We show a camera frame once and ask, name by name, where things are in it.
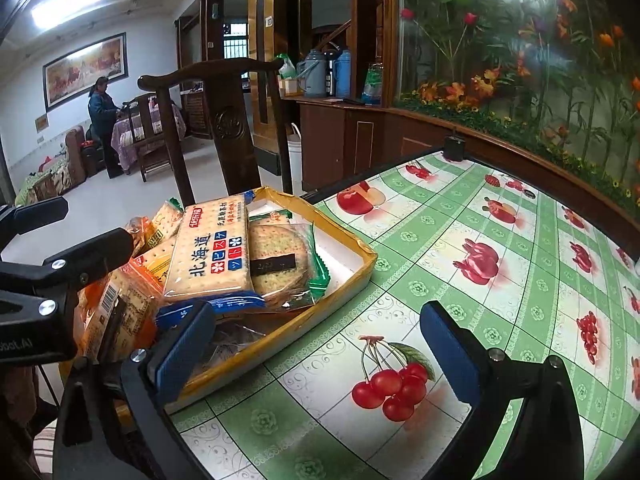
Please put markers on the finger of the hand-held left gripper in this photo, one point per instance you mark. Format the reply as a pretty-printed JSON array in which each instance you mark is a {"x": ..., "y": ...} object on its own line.
[
  {"x": 85, "y": 255},
  {"x": 35, "y": 215}
]

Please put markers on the wooden partition cabinet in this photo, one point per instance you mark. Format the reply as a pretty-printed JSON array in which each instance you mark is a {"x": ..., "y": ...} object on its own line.
[{"x": 340, "y": 140}]

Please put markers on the blue thermos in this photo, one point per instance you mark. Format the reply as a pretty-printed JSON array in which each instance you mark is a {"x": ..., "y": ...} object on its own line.
[{"x": 344, "y": 75}]

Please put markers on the green plastic bag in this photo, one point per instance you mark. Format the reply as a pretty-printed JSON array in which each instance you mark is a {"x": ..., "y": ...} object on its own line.
[{"x": 286, "y": 67}]

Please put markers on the green-trim cracker packet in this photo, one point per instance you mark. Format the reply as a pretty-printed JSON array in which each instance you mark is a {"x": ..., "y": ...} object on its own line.
[{"x": 165, "y": 222}]

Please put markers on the fruit-print tablecloth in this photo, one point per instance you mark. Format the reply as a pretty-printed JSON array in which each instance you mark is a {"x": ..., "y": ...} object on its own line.
[{"x": 450, "y": 270}]

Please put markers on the grey thermos jug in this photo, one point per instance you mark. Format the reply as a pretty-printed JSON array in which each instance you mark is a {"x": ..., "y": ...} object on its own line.
[{"x": 311, "y": 77}]

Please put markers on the brown armchair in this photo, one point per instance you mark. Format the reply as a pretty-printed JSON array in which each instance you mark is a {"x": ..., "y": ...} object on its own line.
[{"x": 75, "y": 155}]

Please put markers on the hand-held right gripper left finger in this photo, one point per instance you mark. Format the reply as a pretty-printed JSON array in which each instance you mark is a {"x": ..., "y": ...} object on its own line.
[{"x": 182, "y": 350}]

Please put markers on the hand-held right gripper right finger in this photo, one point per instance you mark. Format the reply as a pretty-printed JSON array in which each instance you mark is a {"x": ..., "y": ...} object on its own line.
[{"x": 450, "y": 355}]

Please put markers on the patterned sofa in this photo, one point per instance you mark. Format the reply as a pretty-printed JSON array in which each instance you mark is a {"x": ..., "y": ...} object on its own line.
[{"x": 45, "y": 182}]

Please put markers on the plastic water bottle pack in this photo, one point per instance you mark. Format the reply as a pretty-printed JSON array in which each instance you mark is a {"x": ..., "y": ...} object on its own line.
[{"x": 372, "y": 85}]

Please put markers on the large orange cracker packet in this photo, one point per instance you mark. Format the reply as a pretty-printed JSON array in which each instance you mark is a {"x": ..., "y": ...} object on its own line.
[{"x": 130, "y": 310}]

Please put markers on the purple-cloth dining table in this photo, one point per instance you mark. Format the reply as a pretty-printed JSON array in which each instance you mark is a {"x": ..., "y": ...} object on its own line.
[{"x": 125, "y": 135}]

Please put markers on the plain wooden chair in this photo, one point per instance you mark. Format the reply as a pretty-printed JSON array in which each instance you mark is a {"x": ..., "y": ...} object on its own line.
[{"x": 150, "y": 160}]

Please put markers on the small wall frame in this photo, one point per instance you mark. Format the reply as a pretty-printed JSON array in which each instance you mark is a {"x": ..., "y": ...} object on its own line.
[{"x": 42, "y": 124}]

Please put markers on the framed wall painting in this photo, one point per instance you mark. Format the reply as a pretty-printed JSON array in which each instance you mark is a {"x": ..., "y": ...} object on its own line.
[{"x": 82, "y": 70}]

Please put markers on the yellow cardboard box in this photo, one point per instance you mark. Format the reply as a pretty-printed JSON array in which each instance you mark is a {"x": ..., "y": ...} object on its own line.
[{"x": 280, "y": 355}]

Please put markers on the clear seed packet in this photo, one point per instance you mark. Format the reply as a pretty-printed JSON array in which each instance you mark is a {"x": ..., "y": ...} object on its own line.
[{"x": 240, "y": 345}]

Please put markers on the small black device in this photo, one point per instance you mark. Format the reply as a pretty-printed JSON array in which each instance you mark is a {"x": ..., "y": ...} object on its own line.
[{"x": 455, "y": 149}]

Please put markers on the white bucket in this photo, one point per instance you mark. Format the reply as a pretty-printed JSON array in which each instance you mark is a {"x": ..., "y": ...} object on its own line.
[{"x": 295, "y": 160}]

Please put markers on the flower mural panel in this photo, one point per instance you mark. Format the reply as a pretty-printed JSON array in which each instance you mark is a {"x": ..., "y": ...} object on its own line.
[{"x": 500, "y": 60}]

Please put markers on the white blue cracker packet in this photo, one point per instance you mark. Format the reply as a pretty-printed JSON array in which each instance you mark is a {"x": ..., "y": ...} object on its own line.
[{"x": 210, "y": 255}]

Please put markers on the barred window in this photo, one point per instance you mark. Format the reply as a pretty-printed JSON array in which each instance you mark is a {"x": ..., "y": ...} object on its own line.
[{"x": 235, "y": 42}]

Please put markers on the yellow snack packet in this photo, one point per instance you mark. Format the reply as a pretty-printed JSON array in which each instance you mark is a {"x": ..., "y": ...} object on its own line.
[{"x": 155, "y": 260}]

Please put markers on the carved wooden chair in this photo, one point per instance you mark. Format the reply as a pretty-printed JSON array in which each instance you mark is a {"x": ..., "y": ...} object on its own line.
[{"x": 230, "y": 130}]

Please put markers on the fluorescent ceiling light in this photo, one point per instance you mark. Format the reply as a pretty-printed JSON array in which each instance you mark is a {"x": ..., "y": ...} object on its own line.
[{"x": 67, "y": 2}]

